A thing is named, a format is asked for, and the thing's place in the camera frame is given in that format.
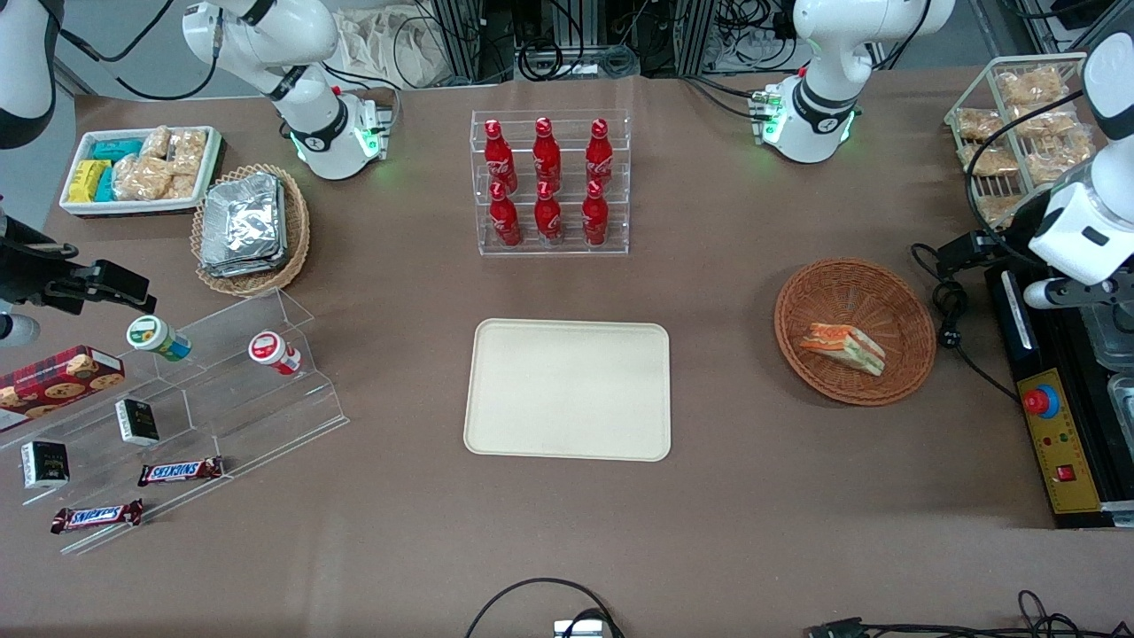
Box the white rectangular snack tray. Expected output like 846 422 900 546
58 126 223 218

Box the light wicker basket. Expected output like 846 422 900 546
190 163 312 298

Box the cream plastic tray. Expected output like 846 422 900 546
463 318 672 463

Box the black cable with connector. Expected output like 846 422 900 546
804 589 1134 638

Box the red cola bottle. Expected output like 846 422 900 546
585 118 616 186
488 182 523 248
483 120 518 192
532 117 563 188
533 182 564 245
580 180 611 247

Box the triangular sandwich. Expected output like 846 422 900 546
801 323 887 377

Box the snickers chocolate bar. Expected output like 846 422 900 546
137 456 225 487
50 499 144 534

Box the black power cable with plug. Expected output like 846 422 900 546
911 243 1021 405

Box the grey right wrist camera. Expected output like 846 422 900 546
0 313 42 348

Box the red tartan cookie box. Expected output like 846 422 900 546
0 345 127 421

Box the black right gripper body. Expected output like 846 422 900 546
0 217 98 316

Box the clear acrylic stepped shelf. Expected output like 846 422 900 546
0 286 350 556

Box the small black box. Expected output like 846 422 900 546
20 440 71 490
115 398 161 447

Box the white wire rack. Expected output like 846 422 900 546
944 51 1108 233

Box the black box yellow control panel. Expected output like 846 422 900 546
984 261 1134 530

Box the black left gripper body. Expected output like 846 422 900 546
999 191 1057 272

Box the black looped cable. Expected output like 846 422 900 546
464 578 626 638

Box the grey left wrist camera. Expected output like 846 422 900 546
1024 276 1114 311

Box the beige cloth bag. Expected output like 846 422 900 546
335 7 454 89

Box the clear acrylic bottle rack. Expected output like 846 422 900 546
470 109 632 258

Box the green lid yogurt cup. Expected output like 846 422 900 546
126 315 192 362

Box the red lid yogurt cup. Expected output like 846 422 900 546
247 330 303 376

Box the silver foil packet stack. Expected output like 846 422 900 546
199 172 289 278

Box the clear plastic container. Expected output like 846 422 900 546
1107 372 1134 437
1076 300 1134 371

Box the yellow snack pack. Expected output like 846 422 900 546
67 159 111 204

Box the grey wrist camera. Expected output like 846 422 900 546
0 313 42 348
1024 276 1114 311

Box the brown wicker basket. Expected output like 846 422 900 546
774 258 937 407

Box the bagged fried snack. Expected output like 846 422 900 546
955 107 1007 143
997 66 1068 107
1015 105 1092 138
977 194 1029 226
960 144 1020 177
1024 133 1101 187

